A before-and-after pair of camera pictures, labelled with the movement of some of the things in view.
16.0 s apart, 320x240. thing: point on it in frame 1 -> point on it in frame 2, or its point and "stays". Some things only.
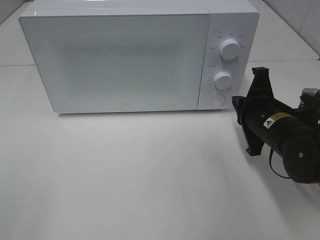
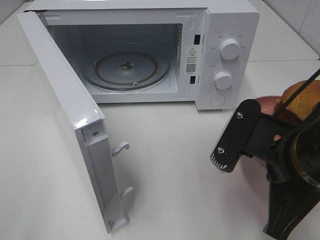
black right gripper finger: [255, 146] -> [235, 134]
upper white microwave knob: [229, 49] stays
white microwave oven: [120, 62] -> [87, 120]
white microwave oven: [108, 56] stays
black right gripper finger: [261, 88] -> [288, 201]
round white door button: [217, 100] stays
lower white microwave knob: [223, 80] stays
